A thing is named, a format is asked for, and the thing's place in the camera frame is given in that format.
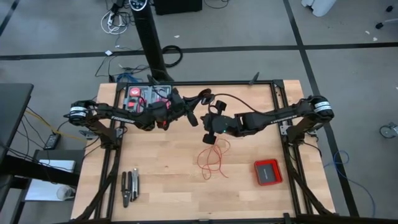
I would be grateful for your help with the white sheet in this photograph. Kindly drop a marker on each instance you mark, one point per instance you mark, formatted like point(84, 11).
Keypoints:
point(40, 191)

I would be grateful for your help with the black aluminium table frame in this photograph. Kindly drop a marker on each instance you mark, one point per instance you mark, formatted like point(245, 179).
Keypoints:
point(236, 83)

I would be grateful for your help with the white plastic object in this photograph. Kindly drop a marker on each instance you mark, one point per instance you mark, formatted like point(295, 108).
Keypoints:
point(320, 6)

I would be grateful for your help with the red tray with dark base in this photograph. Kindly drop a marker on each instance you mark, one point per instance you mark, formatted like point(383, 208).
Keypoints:
point(268, 172)

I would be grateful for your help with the black box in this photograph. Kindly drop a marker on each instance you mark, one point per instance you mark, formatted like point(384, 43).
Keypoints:
point(177, 6)

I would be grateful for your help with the red tape measure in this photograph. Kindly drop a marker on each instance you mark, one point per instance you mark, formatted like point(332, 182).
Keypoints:
point(135, 92)

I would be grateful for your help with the grey tool kit case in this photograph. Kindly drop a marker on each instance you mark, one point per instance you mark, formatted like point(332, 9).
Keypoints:
point(147, 90)

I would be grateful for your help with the black tower fan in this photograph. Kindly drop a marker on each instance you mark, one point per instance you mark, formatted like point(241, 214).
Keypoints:
point(149, 37)

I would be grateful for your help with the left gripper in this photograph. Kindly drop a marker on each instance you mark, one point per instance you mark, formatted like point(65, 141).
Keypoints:
point(169, 109)

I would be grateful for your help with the black power adapter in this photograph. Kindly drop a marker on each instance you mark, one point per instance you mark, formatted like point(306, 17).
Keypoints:
point(52, 141)

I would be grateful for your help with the grey caster wheel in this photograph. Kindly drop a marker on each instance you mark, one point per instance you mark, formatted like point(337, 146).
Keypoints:
point(387, 131)

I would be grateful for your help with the small white adapter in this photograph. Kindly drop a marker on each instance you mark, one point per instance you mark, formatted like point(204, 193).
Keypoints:
point(108, 53)

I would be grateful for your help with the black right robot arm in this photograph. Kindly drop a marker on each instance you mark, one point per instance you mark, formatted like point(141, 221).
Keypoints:
point(280, 117)

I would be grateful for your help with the white flat device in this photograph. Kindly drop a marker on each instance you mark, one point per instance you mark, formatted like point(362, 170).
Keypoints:
point(57, 165)

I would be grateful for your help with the clear plastic cup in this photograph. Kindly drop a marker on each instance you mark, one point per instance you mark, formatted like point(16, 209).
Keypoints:
point(65, 193)

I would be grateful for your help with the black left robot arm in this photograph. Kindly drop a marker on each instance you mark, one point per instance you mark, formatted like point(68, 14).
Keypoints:
point(105, 113)

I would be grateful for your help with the small silver hammer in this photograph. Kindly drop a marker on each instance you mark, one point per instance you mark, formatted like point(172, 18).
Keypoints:
point(157, 90)

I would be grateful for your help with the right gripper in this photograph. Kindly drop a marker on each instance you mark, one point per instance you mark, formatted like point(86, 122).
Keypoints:
point(222, 124)

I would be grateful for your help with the black desk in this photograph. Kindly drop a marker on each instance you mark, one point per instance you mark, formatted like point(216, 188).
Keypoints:
point(12, 105)

